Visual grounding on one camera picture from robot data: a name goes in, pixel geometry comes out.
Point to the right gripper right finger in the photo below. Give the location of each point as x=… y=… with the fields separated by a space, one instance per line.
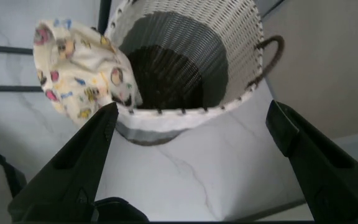
x=340 y=193

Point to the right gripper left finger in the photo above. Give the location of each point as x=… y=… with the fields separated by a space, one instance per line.
x=64 y=183

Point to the cream printed garment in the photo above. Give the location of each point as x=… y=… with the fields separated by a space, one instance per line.
x=82 y=68

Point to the black clothes rack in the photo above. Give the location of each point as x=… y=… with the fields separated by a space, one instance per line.
x=5 y=49

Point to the white laundry basket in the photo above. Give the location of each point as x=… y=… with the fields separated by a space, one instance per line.
x=228 y=37

